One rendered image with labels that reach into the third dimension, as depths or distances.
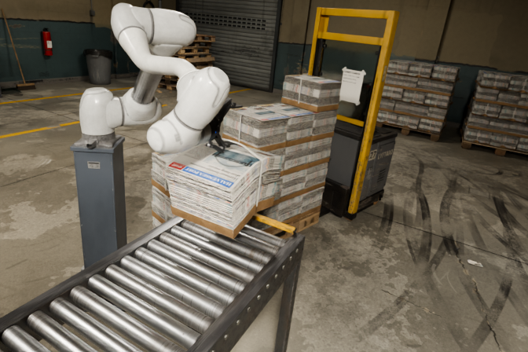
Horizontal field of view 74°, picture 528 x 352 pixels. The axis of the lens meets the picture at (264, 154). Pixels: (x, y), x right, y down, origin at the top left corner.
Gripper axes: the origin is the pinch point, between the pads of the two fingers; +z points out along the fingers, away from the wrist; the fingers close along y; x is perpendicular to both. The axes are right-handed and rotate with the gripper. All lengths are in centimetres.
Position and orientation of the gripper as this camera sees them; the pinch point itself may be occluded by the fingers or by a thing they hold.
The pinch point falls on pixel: (235, 123)
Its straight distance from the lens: 133.4
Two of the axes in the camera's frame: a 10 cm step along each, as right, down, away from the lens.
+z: 4.7, -1.8, 8.6
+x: 8.7, 2.8, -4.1
